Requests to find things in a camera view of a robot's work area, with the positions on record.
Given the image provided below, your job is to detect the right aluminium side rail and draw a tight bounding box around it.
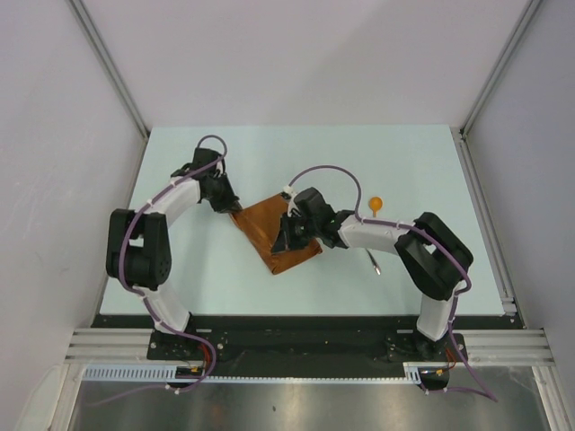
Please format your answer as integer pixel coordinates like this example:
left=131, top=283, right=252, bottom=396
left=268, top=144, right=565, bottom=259
left=450, top=128, right=520, bottom=317

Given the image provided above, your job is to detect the orange plastic spoon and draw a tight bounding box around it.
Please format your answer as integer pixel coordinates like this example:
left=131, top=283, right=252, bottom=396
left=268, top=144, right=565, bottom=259
left=368, top=197, right=384, bottom=217

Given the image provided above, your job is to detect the orange-brown cloth napkin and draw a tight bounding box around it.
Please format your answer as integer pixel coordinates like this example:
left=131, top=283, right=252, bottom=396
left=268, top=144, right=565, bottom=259
left=230, top=194, right=323, bottom=275

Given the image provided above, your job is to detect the right aluminium corner post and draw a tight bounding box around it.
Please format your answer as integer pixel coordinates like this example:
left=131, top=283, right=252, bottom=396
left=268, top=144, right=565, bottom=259
left=458, top=0, right=544, bottom=140

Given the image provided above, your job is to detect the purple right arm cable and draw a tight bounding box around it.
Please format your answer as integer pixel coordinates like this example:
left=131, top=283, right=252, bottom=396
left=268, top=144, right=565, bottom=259
left=281, top=164, right=500, bottom=403

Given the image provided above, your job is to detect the silver metal fork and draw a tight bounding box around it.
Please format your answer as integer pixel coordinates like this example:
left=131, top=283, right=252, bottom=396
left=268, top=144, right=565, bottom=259
left=366, top=250, right=382, bottom=276

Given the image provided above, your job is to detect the left aluminium corner post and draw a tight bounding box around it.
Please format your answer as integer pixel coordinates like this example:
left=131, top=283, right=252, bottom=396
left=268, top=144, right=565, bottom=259
left=65, top=0, right=151, bottom=142

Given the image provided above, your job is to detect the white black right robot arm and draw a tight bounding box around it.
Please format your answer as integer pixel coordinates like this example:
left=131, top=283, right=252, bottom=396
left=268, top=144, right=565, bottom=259
left=271, top=187, right=473, bottom=360

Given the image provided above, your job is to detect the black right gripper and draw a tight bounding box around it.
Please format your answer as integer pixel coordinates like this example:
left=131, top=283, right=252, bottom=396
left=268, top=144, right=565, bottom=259
left=272, top=212, right=320, bottom=254

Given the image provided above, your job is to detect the aluminium corner post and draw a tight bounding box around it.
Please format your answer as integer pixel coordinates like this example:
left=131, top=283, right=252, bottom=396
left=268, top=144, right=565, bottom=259
left=65, top=0, right=151, bottom=142
left=458, top=0, right=544, bottom=140

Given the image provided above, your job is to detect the aluminium front frame rail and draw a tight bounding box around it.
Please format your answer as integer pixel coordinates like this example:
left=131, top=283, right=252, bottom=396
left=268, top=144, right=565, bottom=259
left=65, top=329, right=555, bottom=366

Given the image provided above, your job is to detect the white slotted cable duct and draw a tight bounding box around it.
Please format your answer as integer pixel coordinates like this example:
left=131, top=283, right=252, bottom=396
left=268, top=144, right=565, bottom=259
left=82, top=364, right=421, bottom=384

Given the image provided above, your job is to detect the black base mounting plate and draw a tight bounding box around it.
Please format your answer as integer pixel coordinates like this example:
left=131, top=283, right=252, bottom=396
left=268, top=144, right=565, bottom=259
left=93, top=315, right=522, bottom=376

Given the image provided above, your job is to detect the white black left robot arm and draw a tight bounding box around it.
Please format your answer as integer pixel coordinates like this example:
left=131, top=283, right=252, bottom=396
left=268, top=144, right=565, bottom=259
left=106, top=146, right=241, bottom=359

